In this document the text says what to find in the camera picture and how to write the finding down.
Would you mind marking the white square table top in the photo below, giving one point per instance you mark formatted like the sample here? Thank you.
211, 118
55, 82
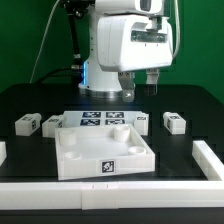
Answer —
85, 152

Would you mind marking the white left fence wall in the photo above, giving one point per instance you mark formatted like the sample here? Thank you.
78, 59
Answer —
3, 154

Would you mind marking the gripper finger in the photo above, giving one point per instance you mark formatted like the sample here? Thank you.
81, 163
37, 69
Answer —
126, 80
152, 81

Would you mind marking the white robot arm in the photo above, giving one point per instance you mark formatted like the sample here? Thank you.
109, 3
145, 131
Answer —
105, 84

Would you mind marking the white front fence wall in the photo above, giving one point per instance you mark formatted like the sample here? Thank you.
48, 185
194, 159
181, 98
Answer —
115, 195

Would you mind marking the white fence wall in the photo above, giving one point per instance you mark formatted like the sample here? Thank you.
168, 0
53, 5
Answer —
115, 195
3, 154
207, 160

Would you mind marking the white right fence wall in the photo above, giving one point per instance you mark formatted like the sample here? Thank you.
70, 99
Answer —
207, 160

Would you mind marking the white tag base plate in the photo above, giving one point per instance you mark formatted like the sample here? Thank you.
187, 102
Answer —
101, 118

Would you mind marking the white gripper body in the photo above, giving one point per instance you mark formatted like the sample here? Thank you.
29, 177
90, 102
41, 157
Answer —
128, 43

